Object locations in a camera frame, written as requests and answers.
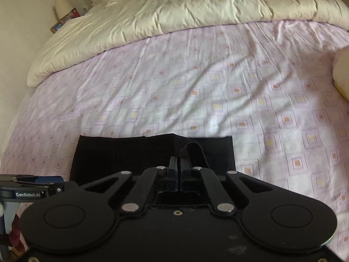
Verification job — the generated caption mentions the maroon cloth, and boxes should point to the maroon cloth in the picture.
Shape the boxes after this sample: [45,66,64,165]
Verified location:
[8,213,29,254]

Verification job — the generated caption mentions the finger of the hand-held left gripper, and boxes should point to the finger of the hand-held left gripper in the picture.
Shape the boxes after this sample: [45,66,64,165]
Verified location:
[0,174,65,187]

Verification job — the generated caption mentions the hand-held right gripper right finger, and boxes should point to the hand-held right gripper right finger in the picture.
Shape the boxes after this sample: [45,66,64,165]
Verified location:
[179,155,276,214]

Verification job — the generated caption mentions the cream duvet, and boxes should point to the cream duvet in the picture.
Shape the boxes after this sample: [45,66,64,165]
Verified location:
[27,0,349,88]

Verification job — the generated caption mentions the pink patterned bed sheet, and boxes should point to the pink patterned bed sheet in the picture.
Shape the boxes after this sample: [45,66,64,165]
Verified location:
[0,19,349,262]

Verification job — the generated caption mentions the black pants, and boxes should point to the black pants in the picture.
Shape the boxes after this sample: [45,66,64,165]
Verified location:
[69,133,236,190]

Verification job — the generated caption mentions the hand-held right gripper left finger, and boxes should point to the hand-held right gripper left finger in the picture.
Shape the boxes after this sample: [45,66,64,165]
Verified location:
[78,156,179,213]

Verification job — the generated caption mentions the wooden nightstand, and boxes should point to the wooden nightstand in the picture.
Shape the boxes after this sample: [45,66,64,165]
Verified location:
[50,12,82,34]

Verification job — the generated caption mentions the grey-blue cloth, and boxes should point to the grey-blue cloth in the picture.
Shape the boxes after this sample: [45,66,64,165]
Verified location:
[0,202,18,236]

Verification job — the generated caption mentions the pale yellow pillow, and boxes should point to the pale yellow pillow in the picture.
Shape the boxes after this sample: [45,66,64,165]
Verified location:
[332,48,349,101]

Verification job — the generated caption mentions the white table lamp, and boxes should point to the white table lamp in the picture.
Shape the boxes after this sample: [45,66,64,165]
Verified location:
[54,0,72,17]

